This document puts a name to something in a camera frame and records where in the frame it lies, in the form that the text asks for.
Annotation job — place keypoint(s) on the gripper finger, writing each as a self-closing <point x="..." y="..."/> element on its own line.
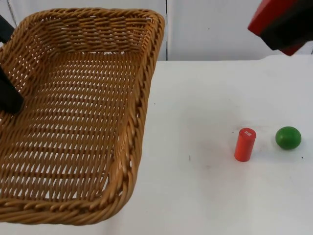
<point x="291" y="22"/>
<point x="9" y="96"/>

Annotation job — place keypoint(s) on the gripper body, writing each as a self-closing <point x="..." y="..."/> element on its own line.
<point x="5" y="29"/>

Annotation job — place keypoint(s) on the red cube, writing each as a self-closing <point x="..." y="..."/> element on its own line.
<point x="257" y="20"/>

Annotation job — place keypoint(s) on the pale brown wicker basket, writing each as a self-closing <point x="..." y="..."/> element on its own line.
<point x="80" y="127"/>

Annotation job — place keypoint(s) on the red cylinder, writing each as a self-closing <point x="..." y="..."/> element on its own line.
<point x="244" y="145"/>

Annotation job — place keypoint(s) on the green ball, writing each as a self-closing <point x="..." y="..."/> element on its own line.
<point x="288" y="138"/>

